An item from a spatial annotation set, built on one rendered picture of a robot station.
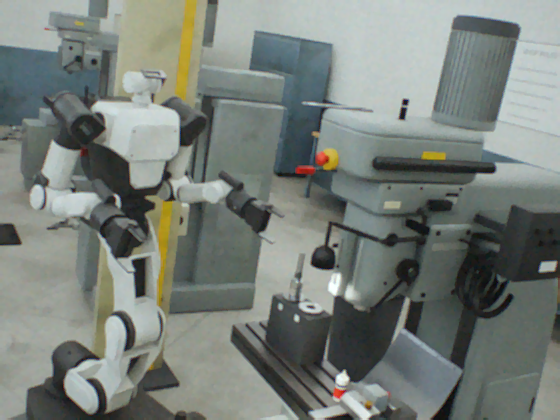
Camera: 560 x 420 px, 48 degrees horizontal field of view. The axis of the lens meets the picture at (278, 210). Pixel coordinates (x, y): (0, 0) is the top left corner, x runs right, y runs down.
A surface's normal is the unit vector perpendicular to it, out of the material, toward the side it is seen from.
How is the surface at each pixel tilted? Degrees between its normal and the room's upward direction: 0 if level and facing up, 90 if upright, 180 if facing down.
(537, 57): 90
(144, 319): 66
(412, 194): 90
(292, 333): 90
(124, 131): 85
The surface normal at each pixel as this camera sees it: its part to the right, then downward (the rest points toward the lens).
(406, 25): -0.86, 0.00
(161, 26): 0.49, 0.32
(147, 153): 0.73, 0.30
